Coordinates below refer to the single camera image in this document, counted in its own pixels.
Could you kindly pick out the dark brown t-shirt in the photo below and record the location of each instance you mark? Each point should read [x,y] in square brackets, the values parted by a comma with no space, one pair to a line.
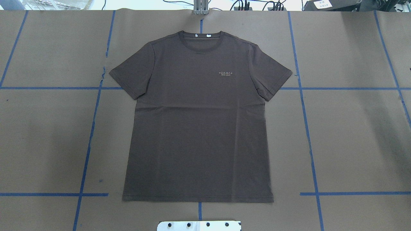
[199,132]

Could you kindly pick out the grey aluminium post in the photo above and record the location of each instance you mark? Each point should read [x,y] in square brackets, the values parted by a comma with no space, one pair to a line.
[201,7]

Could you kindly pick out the white metal base plate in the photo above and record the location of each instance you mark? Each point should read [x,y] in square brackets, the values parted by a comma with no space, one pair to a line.
[217,225]

